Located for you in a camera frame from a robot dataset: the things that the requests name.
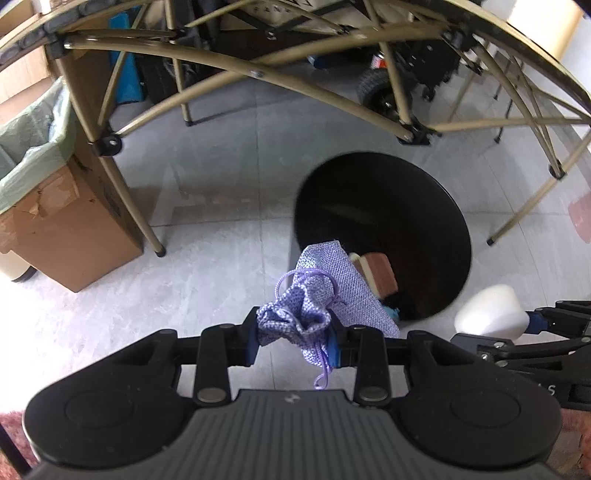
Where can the blue bag under table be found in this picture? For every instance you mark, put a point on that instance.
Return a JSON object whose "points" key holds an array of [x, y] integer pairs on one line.
{"points": [[128, 86]]}

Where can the red scouring sponge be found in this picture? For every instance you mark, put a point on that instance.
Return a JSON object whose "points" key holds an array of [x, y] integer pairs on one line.
{"points": [[377, 271]]}

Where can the purple drawstring pouch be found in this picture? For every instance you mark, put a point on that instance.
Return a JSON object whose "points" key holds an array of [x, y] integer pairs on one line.
{"points": [[322, 285]]}

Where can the black round trash bin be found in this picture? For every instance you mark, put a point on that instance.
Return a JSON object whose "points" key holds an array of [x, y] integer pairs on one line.
{"points": [[378, 203]]}

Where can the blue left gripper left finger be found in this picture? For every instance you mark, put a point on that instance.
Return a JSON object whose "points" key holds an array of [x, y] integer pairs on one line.
{"points": [[249, 338]]}

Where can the brown cardboard box with bag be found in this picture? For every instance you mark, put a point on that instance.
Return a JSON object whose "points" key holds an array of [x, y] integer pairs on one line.
{"points": [[59, 211]]}

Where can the black wheeled cart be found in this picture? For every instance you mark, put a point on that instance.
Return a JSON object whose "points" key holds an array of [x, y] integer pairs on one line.
{"points": [[427, 63]]}

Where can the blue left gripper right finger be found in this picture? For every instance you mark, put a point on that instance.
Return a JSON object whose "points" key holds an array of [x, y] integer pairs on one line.
{"points": [[335, 338]]}

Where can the white foam block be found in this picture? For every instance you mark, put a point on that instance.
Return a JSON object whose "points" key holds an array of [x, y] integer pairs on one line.
{"points": [[493, 312]]}

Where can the red soda can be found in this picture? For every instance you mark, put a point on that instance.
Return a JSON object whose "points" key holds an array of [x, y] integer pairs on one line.
{"points": [[378, 61]]}

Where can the pink fluffy rug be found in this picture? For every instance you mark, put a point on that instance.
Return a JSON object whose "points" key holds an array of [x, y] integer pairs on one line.
{"points": [[13, 425]]}

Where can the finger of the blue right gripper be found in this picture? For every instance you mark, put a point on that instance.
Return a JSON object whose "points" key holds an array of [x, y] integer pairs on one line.
{"points": [[537, 322]]}

